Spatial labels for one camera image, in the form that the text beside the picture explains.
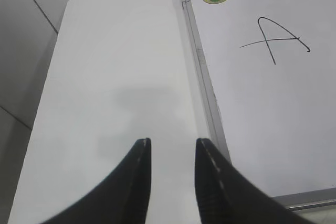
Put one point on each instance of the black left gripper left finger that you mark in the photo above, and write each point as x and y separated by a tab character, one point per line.
122	197

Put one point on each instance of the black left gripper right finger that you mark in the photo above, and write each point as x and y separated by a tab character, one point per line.
225	196

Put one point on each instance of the white whiteboard with aluminium frame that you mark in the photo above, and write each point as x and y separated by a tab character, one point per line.
267	76

